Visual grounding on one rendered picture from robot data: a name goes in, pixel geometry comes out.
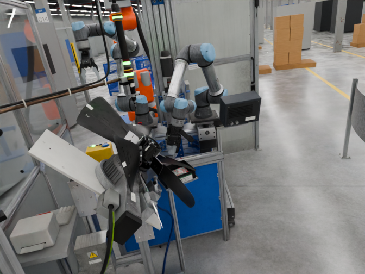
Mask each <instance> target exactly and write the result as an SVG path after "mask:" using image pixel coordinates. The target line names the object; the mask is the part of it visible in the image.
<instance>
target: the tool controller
mask: <svg viewBox="0 0 365 274"><path fill-rule="evenodd" d="M261 99H262V98H261V97H260V96H259V95H258V93H257V92H256V91H250V92H244V93H240V94H234V95H228V96H222V97H220V107H219V119H220V121H221V123H222V124H223V126H224V127H229V126H235V125H238V124H244V123H249V122H254V121H258V120H259V114H260V106H261Z"/></svg>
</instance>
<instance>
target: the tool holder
mask: <svg viewBox="0 0 365 274"><path fill-rule="evenodd" d="M120 79H121V81H119V84H120V85H122V86H123V90H124V94H125V95H126V97H136V96H139V95H140V92H139V91H136V93H134V94H131V92H130V87H129V81H127V77H122V78H121V77H120Z"/></svg>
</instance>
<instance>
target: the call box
mask: <svg viewBox="0 0 365 274"><path fill-rule="evenodd" d="M85 153H86V154H87V155H88V156H90V157H91V158H93V159H94V160H96V161H98V162H99V163H100V162H101V161H102V160H104V159H109V158H110V157H111V156H112V155H113V154H114V151H113V148H112V144H111V142H108V146H106V147H103V146H102V145H98V146H95V147H92V146H91V147H87V149H86V152H85Z"/></svg>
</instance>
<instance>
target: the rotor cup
mask: <svg viewBox="0 0 365 274"><path fill-rule="evenodd" d="M151 142H153V143H154V145H153V144H152V143H151ZM137 145H138V146H142V164H141V165H140V166H139V169H140V170H142V171H148V170H149V169H150V164H149V162H152V160H153V158H154V157H156V156H157V155H158V154H159V153H161V152H162V148H161V146H160V145H159V144H158V143H157V142H156V141H155V140H154V139H153V138H151V137H150V136H148V135H144V136H143V137H142V138H141V140H140V141H138V142H137ZM148 146H150V147H149V148H148V149H147V150H146V151H145V149H146V148H147V147H148Z"/></svg>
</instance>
